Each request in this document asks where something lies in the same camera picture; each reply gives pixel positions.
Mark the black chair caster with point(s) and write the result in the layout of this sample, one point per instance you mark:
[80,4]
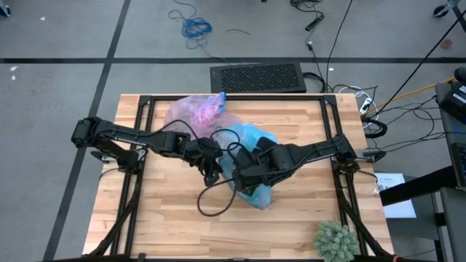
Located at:
[441,11]

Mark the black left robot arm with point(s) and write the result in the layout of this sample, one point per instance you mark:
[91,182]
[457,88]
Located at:
[120,134]

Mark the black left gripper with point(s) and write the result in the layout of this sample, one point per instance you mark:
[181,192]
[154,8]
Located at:
[198,153]

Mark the pink translucent trash bag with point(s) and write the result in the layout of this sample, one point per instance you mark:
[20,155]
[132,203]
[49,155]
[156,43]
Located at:
[196,113]

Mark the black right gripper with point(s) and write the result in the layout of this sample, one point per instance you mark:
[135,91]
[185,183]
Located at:
[262,167]

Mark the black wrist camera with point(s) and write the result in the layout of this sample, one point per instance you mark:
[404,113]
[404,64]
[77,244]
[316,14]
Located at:
[212,147]
[244,158]

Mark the green artificial plant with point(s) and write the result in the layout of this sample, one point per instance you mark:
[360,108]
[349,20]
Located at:
[335,242]

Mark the black aluminium table frame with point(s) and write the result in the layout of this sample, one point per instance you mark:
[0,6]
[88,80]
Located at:
[236,97]

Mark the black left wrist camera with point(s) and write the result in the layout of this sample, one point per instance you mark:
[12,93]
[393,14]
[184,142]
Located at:
[212,147]

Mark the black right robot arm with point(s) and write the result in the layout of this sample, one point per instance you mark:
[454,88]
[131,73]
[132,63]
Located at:
[320,149]

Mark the black power strip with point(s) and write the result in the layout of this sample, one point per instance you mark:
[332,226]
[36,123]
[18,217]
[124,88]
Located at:
[315,22]

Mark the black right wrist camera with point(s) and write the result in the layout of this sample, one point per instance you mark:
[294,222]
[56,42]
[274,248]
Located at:
[244,158]

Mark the black perforated floor mat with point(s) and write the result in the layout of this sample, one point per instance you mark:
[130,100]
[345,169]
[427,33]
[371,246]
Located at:
[258,77]

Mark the black labelled device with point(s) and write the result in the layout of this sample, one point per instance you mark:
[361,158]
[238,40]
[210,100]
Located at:
[455,102]

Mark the printed white document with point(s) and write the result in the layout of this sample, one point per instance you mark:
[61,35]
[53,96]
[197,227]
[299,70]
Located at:
[397,209]

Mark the white power strip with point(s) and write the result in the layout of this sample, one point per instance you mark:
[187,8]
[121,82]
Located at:
[365,105]

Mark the black flat bar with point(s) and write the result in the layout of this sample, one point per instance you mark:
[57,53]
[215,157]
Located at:
[418,186]

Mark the light blue bag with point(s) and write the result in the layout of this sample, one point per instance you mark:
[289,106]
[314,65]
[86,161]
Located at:
[251,132]

